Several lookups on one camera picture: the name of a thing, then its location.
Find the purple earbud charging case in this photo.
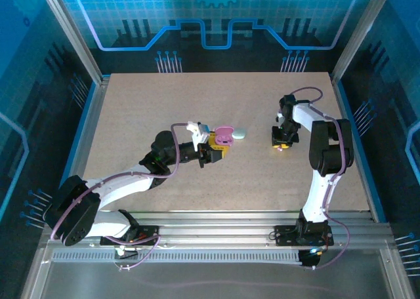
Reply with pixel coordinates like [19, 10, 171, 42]
[214, 125, 235, 146]

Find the small black electronics box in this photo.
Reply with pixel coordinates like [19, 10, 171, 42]
[298, 248, 322, 269]

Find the grey sheet metal panel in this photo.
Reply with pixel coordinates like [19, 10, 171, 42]
[22, 259, 414, 299]

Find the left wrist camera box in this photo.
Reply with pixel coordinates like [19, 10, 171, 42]
[186, 121, 211, 151]

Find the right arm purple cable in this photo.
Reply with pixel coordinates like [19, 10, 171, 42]
[290, 87, 352, 270]

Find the aluminium table side rail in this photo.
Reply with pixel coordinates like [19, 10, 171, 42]
[329, 75, 378, 222]
[55, 75, 112, 214]

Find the long aluminium frame rail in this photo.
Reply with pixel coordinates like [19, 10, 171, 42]
[41, 209, 394, 251]

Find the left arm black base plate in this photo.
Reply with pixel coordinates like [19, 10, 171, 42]
[100, 225, 161, 247]

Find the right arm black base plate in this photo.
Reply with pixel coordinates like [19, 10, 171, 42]
[274, 225, 335, 247]

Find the slotted grey cable duct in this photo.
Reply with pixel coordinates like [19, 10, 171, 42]
[52, 251, 305, 264]

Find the aluminium frame post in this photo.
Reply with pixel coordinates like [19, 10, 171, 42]
[36, 0, 111, 85]
[330, 0, 395, 85]

